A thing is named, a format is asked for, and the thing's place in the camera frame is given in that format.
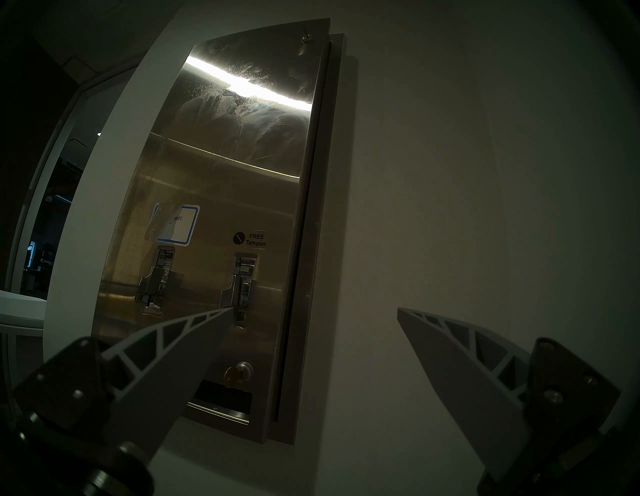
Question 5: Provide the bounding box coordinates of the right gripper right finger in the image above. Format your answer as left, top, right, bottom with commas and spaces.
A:
397, 307, 623, 496

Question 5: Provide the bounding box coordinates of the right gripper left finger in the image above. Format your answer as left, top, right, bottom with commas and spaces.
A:
10, 306, 236, 496

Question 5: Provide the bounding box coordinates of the brass key in lock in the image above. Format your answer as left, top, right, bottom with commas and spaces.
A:
223, 361, 251, 388

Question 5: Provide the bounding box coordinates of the chrome dispenser lever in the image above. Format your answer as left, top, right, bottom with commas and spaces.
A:
134, 246, 177, 316
220, 254, 257, 321

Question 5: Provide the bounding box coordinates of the white side table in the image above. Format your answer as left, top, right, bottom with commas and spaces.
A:
0, 290, 48, 331

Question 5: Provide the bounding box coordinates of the blue bordered white sticker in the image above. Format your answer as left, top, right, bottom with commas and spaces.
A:
150, 202, 200, 247

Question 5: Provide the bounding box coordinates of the stainless steel wall dispenser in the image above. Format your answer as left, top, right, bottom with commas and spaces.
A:
92, 18, 346, 446

